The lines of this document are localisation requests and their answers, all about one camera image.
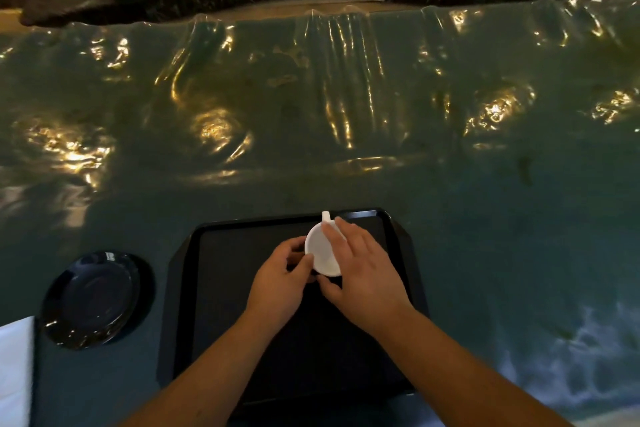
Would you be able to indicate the person's left hand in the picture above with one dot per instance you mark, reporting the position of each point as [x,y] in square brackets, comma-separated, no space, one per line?
[272,291]

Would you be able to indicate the person's right hand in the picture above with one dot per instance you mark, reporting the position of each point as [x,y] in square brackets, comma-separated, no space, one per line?
[367,286]

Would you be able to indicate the person's right middle finger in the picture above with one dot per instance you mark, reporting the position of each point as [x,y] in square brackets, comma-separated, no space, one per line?
[350,237]

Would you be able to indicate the person's left thumb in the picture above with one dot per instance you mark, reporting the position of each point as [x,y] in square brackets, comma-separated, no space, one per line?
[301,269]

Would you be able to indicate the person's right thumb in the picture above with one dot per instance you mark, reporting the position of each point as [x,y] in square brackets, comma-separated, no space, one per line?
[329,287]

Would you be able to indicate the white ceramic cup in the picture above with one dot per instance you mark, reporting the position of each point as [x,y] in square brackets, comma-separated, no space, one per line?
[320,249]

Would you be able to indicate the person's left forearm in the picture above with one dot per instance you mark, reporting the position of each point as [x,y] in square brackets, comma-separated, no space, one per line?
[210,376]

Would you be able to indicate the person's right forearm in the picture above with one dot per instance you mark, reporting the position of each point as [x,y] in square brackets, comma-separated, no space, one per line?
[450,371]

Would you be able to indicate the black plastic serving tray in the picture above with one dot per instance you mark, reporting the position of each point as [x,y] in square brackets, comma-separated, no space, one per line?
[225,301]

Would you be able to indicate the clear plastic table cover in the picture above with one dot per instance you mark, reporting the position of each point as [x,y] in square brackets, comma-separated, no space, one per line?
[400,141]

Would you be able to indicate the black glossy plate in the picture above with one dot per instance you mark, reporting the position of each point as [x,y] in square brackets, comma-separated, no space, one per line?
[90,299]
[146,291]

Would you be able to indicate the white cloth napkin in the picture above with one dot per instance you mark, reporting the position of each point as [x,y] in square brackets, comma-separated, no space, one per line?
[15,371]

